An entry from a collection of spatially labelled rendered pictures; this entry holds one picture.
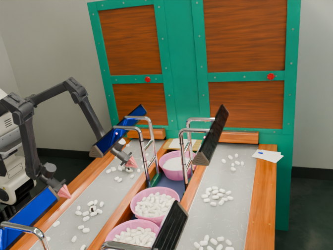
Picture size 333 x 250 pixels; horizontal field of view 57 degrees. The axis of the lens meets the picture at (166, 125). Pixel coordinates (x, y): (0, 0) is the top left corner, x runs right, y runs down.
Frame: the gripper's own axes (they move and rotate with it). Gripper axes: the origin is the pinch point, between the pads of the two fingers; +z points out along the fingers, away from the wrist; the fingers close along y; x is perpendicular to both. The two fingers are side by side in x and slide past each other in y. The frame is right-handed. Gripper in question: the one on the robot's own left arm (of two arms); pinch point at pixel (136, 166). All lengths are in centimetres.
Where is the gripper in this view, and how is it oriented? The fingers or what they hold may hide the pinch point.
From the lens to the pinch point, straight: 201.1
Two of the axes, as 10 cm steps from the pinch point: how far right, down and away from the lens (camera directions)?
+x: -4.9, 6.9, 5.3
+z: 8.0, 6.0, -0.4
